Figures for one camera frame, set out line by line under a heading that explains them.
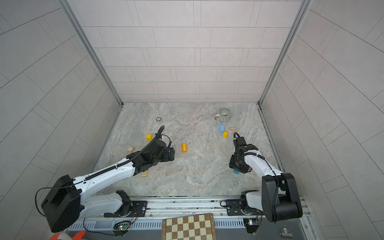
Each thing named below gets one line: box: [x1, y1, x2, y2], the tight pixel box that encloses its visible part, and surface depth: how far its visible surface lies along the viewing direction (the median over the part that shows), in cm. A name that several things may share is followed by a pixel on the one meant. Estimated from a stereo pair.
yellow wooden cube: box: [146, 134, 153, 141], surface depth 97 cm
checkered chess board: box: [161, 213, 217, 240], surface depth 65 cm
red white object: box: [48, 231, 86, 240], surface depth 61 cm
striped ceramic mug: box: [214, 108, 231, 123], surface depth 104 cm
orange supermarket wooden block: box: [181, 143, 188, 153], surface depth 93 cm
